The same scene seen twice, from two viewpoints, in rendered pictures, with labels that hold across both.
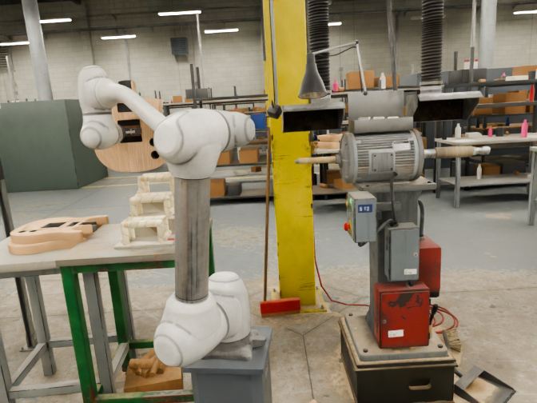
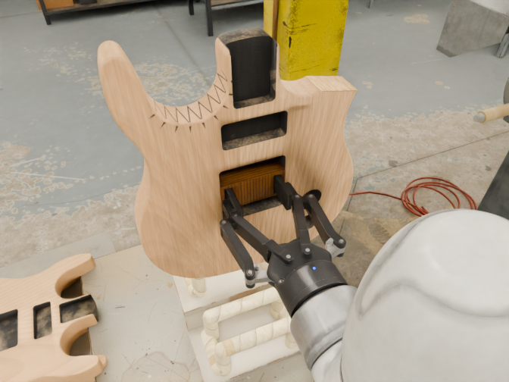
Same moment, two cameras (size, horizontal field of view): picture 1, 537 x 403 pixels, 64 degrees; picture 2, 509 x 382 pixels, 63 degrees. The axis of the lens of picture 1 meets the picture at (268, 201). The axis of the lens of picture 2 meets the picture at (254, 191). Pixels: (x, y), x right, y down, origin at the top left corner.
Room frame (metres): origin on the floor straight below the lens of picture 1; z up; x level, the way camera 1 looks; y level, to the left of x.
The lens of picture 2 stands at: (1.53, 0.77, 1.87)
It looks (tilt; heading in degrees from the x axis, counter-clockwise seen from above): 44 degrees down; 336
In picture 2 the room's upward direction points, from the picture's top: straight up
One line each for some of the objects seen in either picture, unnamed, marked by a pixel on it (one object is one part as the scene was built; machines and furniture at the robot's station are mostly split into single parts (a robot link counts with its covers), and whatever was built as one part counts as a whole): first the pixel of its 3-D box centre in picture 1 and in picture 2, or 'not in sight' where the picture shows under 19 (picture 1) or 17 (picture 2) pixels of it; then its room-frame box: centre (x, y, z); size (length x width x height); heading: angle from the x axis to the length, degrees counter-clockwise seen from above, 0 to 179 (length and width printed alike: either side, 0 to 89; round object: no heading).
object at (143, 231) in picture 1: (155, 224); (228, 278); (2.11, 0.58, 0.98); 0.27 x 0.16 x 0.09; 90
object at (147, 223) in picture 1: (141, 224); (258, 336); (1.91, 0.59, 1.04); 0.20 x 0.03 x 0.03; 89
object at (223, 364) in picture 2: (125, 234); (223, 360); (1.91, 0.67, 0.99); 0.03 x 0.03 x 0.09
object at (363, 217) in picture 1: (375, 220); not in sight; (1.90, -0.48, 0.99); 0.24 x 0.21 x 0.26; 90
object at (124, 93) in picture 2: not in sight; (137, 89); (1.96, 0.72, 1.64); 0.07 x 0.04 x 0.10; 89
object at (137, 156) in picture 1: (131, 126); (248, 170); (1.95, 0.59, 1.48); 0.35 x 0.04 x 0.40; 89
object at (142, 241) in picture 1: (147, 241); (251, 338); (1.96, 0.59, 0.94); 0.27 x 0.15 x 0.01; 90
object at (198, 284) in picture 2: (133, 209); (198, 280); (2.07, 0.67, 1.07); 0.03 x 0.03 x 0.09
